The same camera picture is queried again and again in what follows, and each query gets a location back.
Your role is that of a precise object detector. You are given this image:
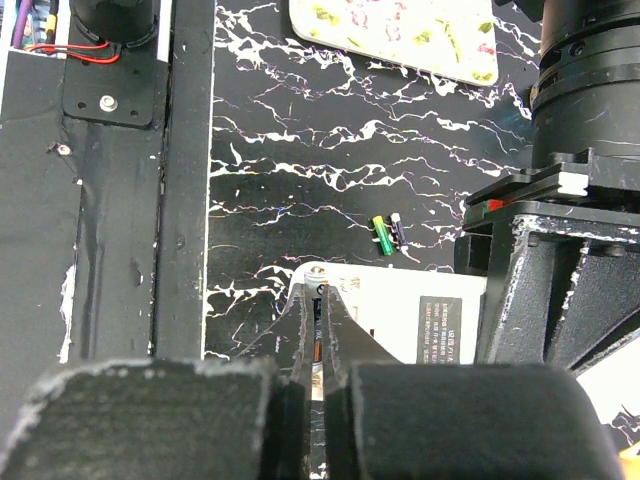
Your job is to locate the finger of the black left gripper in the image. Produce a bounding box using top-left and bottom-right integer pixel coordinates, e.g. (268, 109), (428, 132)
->
(475, 214), (639, 373)

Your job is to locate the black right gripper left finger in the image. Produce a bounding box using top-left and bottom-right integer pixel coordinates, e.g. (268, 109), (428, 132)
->
(1, 284), (313, 479)

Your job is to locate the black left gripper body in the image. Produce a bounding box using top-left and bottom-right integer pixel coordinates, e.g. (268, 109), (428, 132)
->
(454, 149), (639, 275)

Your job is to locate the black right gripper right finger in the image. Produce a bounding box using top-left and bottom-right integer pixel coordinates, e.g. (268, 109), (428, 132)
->
(321, 287), (623, 479)

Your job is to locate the white red remote control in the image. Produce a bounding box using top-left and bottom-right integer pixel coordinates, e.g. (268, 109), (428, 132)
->
(277, 260), (640, 431)

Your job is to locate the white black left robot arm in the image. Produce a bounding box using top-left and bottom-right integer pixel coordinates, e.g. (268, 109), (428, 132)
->
(454, 1), (639, 373)

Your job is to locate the green battery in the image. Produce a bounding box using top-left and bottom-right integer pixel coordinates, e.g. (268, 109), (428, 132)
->
(372, 215), (394, 256)

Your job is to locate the floral wooden tray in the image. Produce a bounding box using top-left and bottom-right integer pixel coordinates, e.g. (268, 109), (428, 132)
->
(288, 0), (499, 86)

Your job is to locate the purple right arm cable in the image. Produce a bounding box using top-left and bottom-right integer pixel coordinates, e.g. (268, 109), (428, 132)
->
(10, 0), (34, 50)

